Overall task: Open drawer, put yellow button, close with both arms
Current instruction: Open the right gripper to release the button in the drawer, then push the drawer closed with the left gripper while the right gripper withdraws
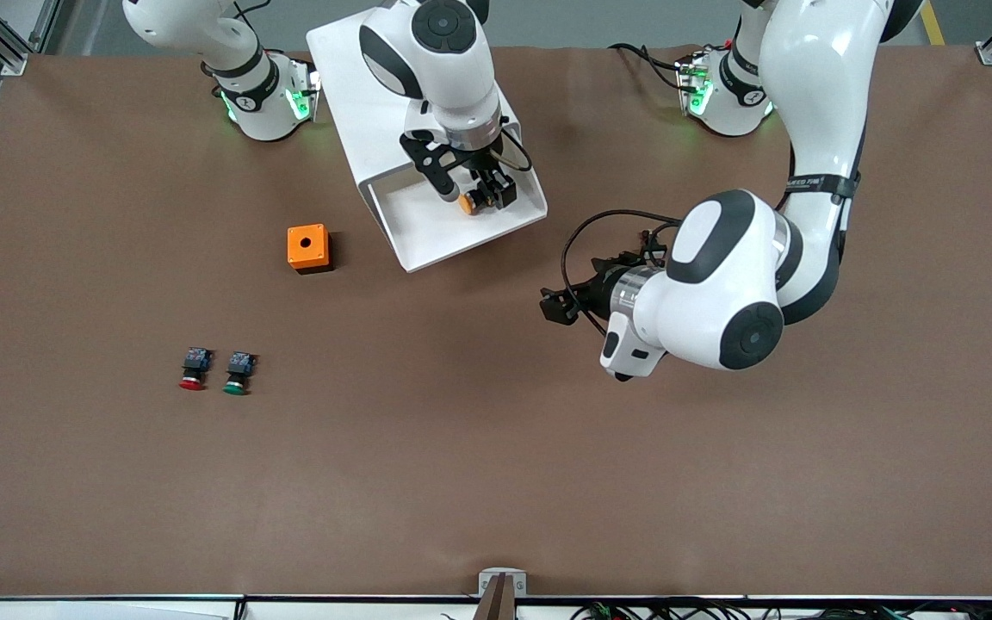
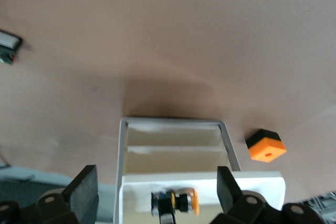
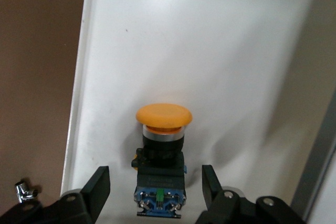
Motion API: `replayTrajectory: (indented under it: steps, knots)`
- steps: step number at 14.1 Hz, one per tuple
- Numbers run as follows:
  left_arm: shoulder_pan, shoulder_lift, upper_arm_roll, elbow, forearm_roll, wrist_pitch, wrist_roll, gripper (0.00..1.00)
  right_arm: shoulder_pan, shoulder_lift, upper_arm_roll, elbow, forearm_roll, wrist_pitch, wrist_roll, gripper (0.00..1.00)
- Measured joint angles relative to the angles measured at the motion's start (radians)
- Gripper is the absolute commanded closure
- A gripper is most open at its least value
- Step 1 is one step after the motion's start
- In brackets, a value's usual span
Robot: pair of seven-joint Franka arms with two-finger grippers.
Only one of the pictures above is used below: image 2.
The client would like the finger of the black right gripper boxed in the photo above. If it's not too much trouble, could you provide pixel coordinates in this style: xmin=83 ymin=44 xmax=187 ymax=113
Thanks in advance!
xmin=156 ymin=196 xmax=176 ymax=224

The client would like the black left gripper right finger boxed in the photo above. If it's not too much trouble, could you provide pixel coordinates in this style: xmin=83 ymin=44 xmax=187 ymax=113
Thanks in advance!
xmin=209 ymin=166 xmax=331 ymax=224

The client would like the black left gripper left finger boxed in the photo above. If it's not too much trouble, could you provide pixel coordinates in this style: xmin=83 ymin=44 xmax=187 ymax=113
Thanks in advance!
xmin=0 ymin=165 xmax=100 ymax=224

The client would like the yellow mushroom push button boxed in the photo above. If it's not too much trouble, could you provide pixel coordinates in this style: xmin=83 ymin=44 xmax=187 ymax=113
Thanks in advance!
xmin=151 ymin=187 xmax=200 ymax=217

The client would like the brown table cover sheet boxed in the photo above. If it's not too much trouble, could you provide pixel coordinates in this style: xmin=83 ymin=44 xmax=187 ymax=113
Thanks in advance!
xmin=0 ymin=0 xmax=336 ymax=209

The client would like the orange button enclosure box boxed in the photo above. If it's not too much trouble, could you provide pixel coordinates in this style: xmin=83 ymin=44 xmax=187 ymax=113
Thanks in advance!
xmin=245 ymin=129 xmax=287 ymax=162

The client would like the black switch with white face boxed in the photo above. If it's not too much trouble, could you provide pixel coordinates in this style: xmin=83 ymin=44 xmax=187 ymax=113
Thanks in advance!
xmin=0 ymin=29 xmax=24 ymax=66

